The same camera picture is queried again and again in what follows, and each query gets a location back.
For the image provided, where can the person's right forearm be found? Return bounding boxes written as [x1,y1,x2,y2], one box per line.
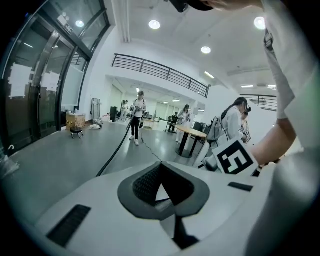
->
[249,116,299,167]

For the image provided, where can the black cabinet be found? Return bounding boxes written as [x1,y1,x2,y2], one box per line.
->
[109,106,119,124]

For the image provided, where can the folded metal trolley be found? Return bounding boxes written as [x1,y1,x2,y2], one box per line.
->
[90,97,102,121]

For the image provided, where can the person's head-worn camera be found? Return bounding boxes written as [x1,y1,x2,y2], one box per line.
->
[168,0,215,14]

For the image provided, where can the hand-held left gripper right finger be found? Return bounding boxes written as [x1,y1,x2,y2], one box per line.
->
[160,161,273,256]

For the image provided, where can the clear plastic bag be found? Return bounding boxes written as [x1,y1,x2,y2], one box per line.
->
[0,147,21,179]

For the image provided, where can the black-framed glass doors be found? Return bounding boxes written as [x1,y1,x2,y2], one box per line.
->
[0,0,111,152]

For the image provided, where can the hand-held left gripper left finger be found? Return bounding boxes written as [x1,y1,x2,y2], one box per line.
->
[34,161,181,256]

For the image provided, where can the patterned wooden box on wheels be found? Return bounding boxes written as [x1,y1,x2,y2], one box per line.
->
[65,112,87,140]

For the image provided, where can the person's white shirt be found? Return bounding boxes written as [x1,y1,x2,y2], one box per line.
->
[246,0,320,256]

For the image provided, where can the white taped paper sheet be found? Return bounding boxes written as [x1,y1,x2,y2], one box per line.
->
[40,70,61,92]
[7,62,35,99]

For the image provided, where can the round wooden table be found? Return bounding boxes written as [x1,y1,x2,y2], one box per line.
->
[174,124,209,159]

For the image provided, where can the black balcony railing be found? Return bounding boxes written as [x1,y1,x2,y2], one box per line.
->
[239,94,279,113]
[111,53,211,99]

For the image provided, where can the door sign plate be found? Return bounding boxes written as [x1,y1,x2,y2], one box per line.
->
[56,14,74,35]

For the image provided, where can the black vacuum hose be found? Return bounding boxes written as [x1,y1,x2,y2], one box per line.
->
[95,107,138,178]

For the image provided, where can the black floor cable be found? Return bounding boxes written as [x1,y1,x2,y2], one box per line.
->
[140,136,164,162]

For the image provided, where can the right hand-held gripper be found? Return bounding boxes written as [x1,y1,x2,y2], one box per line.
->
[202,138,260,176]

